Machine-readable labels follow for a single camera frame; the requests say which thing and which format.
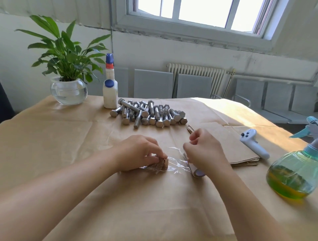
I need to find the person's left hand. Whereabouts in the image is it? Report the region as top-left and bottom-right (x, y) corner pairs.
(110, 134), (169, 173)

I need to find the person's right hand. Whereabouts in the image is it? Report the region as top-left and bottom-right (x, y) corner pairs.
(183, 128), (230, 177)

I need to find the white cling film roll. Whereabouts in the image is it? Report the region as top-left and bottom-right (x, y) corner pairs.
(186, 159), (206, 178)

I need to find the stack of brown paper sheets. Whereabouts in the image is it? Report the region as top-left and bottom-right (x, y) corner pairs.
(186, 121), (261, 167)

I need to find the clear cling film sheet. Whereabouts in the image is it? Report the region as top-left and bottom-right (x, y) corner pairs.
(141, 146), (192, 174)

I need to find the pile of steel bolts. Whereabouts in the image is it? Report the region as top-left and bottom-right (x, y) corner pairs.
(110, 98), (188, 129)

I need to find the green spray bottle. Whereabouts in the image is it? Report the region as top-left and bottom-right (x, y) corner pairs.
(266, 116), (318, 200)

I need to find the person's left forearm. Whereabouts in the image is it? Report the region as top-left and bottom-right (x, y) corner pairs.
(0, 149), (125, 241)

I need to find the person's right forearm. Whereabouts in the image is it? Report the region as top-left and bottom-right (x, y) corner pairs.
(211, 161), (294, 241)

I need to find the white handheld controller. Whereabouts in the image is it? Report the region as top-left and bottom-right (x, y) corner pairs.
(240, 128), (271, 160)

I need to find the white glue bottle blue cap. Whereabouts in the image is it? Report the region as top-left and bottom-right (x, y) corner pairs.
(103, 53), (119, 109)

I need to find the grey chair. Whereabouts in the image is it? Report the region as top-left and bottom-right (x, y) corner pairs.
(87, 67), (131, 97)
(133, 69), (175, 99)
(176, 73), (213, 99)
(231, 77), (271, 107)
(268, 82), (318, 125)

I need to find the white radiator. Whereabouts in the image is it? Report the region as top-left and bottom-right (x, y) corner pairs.
(166, 63), (227, 97)

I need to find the large brown paper table cover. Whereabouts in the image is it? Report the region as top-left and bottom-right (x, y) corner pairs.
(0, 95), (318, 241)

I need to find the round glass vase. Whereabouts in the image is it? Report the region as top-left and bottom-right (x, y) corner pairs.
(50, 76), (88, 106)

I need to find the green leafy plant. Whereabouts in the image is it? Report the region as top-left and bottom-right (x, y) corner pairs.
(15, 15), (111, 83)

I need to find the white framed window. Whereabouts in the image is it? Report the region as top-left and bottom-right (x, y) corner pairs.
(112, 0), (294, 53)

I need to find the black trash bin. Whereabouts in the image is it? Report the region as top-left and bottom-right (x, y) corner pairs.
(0, 82), (16, 124)

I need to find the white vertical blind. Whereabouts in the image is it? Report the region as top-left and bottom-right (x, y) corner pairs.
(0, 0), (116, 29)

